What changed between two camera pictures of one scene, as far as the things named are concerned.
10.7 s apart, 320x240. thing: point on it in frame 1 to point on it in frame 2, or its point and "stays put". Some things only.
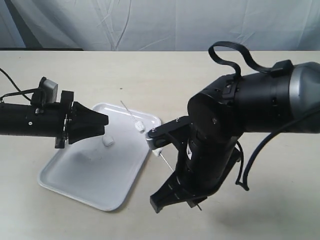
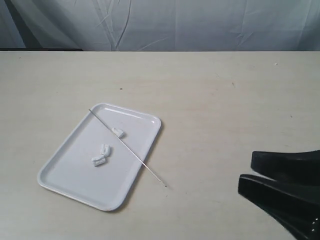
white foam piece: x=108 y=141 to x=98 y=160
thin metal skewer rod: x=160 y=153 to x=128 y=148
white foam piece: x=140 y=126 to x=105 y=149
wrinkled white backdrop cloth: x=161 y=25 stays put
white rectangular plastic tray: x=87 y=171 stays put
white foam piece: x=157 y=151 to x=118 y=132
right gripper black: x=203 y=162 to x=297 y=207
